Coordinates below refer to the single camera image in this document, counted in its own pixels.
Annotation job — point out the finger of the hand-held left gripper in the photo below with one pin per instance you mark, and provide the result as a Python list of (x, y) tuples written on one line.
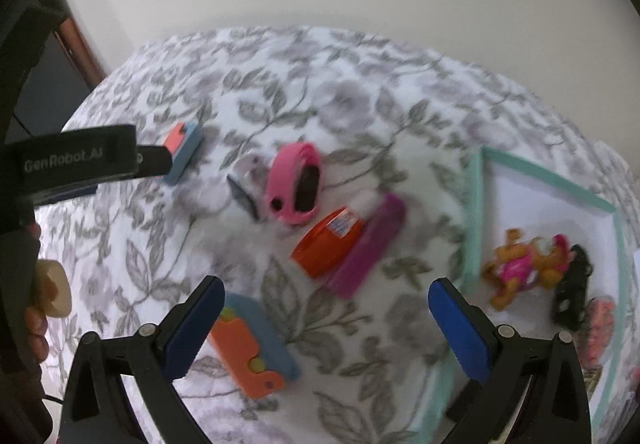
[(65, 195), (155, 162)]

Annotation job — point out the black toy car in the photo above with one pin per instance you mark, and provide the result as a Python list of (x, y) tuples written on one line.
[(572, 289)]

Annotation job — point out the orange and blue fidget toy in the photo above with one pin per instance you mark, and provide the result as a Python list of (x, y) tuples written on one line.
[(182, 151), (250, 349)]

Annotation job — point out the small beige block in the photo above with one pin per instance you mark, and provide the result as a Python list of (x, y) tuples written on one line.
[(55, 291)]

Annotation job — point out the pink puppy figurine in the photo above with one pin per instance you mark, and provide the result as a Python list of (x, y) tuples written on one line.
[(522, 269)]

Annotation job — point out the clear ball with pink pieces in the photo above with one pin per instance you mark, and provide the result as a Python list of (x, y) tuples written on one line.
[(597, 331)]

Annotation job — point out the thin dark stick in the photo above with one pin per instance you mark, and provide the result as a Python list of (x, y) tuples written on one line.
[(242, 196)]

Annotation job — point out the teal white shallow box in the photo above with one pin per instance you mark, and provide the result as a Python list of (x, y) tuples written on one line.
[(525, 204)]

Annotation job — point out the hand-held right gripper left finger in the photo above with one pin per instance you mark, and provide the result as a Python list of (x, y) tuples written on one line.
[(195, 324)]

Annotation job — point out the orange tube with grey cap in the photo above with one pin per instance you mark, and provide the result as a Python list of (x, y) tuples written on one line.
[(327, 241)]

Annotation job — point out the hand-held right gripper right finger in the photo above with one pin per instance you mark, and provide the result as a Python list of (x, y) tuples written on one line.
[(460, 334)]

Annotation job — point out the person's left hand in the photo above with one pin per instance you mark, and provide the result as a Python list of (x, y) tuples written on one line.
[(36, 339)]

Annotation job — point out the pink toy watch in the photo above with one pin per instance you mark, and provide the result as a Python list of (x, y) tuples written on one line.
[(290, 184)]

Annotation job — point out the brown wooden frame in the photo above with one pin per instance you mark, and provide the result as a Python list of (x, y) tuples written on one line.
[(82, 51)]

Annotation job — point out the grey floral blanket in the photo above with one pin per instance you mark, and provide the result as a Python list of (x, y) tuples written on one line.
[(350, 98)]

